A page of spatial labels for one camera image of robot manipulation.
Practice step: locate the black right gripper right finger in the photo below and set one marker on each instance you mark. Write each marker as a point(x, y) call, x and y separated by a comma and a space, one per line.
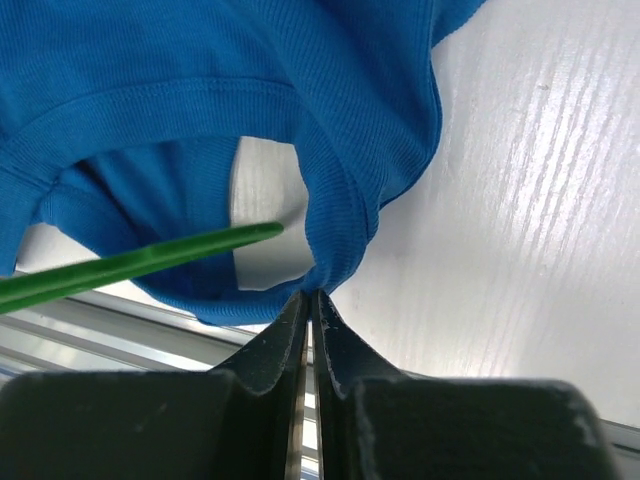
point(377, 422)

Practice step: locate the blue tank top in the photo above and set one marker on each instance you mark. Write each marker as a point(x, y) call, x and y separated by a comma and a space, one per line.
point(120, 122)

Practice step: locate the aluminium mounting rail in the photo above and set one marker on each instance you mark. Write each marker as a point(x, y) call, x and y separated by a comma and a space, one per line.
point(447, 327)

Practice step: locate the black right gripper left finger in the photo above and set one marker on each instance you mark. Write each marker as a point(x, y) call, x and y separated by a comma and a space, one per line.
point(242, 419)

